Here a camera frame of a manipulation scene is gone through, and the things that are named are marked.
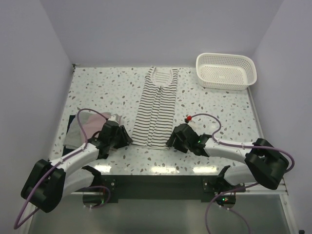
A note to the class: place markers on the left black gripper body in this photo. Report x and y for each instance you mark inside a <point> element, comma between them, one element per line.
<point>111,141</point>

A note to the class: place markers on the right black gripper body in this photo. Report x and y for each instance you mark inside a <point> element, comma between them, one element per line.
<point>182,146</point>

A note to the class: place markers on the black white striped tank top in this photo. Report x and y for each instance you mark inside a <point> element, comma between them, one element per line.
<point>154,120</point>

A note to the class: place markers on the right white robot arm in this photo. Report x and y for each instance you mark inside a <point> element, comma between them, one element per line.
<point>261,162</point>

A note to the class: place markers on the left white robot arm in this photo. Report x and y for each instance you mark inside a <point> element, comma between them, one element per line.
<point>50,181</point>

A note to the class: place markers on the pink folded tank top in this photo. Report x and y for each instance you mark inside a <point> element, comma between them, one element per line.
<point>93,124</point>

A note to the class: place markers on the grey folded tank top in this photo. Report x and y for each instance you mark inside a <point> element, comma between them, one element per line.
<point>73,141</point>

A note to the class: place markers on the navy folded tank top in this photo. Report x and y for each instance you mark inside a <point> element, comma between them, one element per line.
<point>71,124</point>

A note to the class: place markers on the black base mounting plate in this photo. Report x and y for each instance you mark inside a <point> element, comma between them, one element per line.
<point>158,187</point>

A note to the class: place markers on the white plastic basket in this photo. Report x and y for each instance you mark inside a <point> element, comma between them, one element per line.
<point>225,71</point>

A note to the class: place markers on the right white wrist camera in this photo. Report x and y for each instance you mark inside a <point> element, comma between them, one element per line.
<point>190,122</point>

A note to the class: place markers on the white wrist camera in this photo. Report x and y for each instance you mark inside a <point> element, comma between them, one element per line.
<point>116,118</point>
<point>190,122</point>

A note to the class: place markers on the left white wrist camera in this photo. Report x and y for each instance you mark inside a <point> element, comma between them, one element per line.
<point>116,118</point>

